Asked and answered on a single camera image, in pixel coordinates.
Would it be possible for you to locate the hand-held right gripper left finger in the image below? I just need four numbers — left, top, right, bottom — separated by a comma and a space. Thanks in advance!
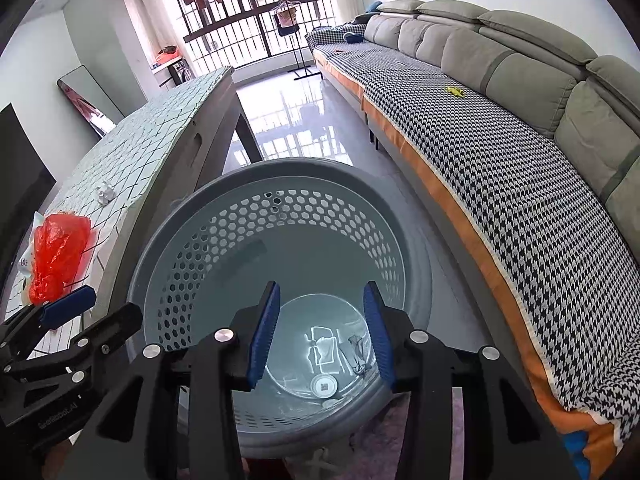
60, 280, 282, 480

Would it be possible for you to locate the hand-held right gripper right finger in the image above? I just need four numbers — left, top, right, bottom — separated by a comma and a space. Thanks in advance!
362, 280, 581, 480

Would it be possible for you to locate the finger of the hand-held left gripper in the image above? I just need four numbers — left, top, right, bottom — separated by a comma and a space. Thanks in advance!
7, 302, 143, 384
0, 285, 98, 361

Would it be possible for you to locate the red plastic bag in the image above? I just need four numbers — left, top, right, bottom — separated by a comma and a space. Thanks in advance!
27, 212, 96, 306

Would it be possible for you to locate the grey perforated plastic basket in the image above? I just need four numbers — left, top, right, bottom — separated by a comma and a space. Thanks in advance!
126, 157, 433, 448

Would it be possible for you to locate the clear plastic wrapper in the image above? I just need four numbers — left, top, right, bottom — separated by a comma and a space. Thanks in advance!
347, 335, 373, 376

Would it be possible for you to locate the white round sticker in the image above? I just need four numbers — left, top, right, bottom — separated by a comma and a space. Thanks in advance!
310, 375, 338, 398

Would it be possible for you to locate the black television screen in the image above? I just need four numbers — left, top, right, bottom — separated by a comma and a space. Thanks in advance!
0, 102, 57, 281

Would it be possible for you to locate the grey table with tiled top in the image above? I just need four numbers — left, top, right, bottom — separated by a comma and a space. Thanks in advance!
0, 66, 263, 376

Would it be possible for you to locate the houndstooth sofa cover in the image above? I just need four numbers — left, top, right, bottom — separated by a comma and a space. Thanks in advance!
306, 22, 633, 461

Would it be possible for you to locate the leaning floor mirror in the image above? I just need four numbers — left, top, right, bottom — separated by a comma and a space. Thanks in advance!
56, 65, 126, 140

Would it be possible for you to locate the blue cushion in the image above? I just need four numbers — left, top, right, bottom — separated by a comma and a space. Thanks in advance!
560, 430, 593, 480

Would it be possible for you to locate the black clothes stand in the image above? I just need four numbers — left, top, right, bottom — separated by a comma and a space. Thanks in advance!
272, 0, 321, 82

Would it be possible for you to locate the grey fabric sofa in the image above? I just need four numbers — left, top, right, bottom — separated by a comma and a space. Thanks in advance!
305, 0, 640, 281

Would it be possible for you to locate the barred window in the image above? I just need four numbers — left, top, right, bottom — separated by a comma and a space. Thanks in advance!
160, 0, 341, 73

